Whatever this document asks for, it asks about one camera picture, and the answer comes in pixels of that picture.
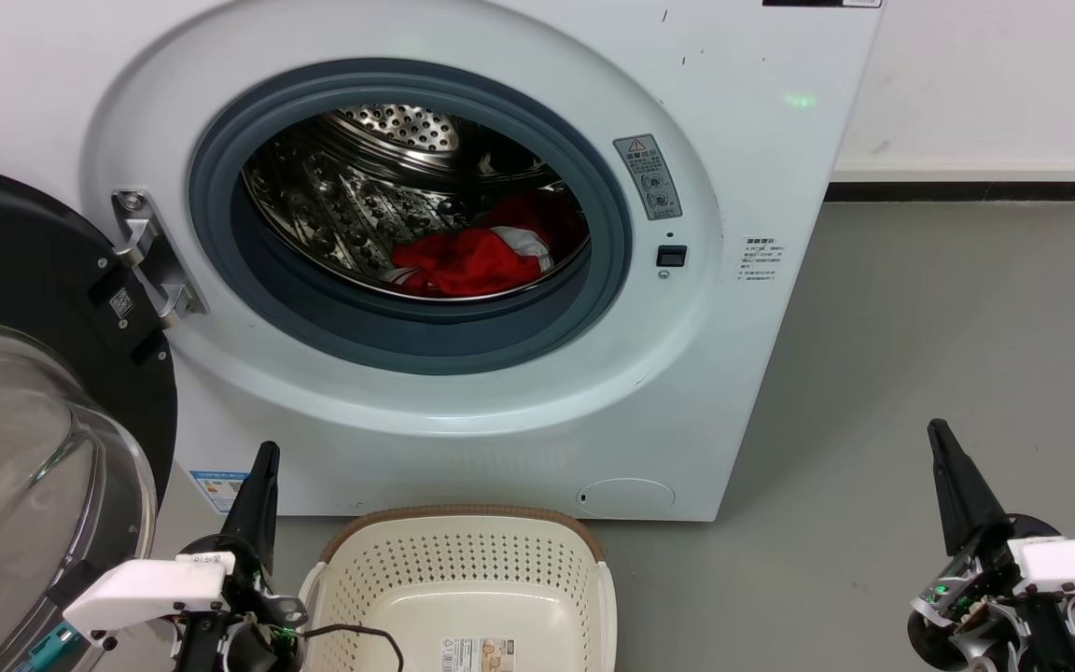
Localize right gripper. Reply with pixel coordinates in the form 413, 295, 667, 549
906, 420, 1075, 672

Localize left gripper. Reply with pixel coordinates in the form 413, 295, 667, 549
172, 442, 310, 672

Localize cream perforated laundry basket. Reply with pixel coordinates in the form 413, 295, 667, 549
298, 505, 618, 672

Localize printed paper product label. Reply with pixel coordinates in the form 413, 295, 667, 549
440, 637, 516, 672

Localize red garment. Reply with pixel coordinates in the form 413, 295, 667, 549
386, 191, 590, 300

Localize stainless steel washing machine drum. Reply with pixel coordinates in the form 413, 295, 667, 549
241, 103, 592, 301

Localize black washer door with glass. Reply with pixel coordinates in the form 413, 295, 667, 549
0, 161, 178, 672

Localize blue and white energy label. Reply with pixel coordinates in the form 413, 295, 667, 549
188, 469, 249, 514

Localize white front-load washing machine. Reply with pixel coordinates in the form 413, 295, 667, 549
0, 0, 886, 522

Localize silver metal door hinge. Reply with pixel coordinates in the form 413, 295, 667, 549
111, 189, 210, 329

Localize grey rubber door gasket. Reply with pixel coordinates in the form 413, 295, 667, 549
188, 58, 634, 376

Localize white text sticker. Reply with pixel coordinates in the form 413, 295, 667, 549
736, 235, 789, 285

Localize white and black baseboard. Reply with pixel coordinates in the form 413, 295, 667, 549
825, 157, 1075, 203

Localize round white filter cover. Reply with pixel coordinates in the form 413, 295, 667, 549
577, 478, 677, 520

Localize grey warning sticker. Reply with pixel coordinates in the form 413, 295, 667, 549
613, 133, 684, 222

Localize thin black cable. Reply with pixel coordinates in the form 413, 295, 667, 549
302, 623, 406, 672

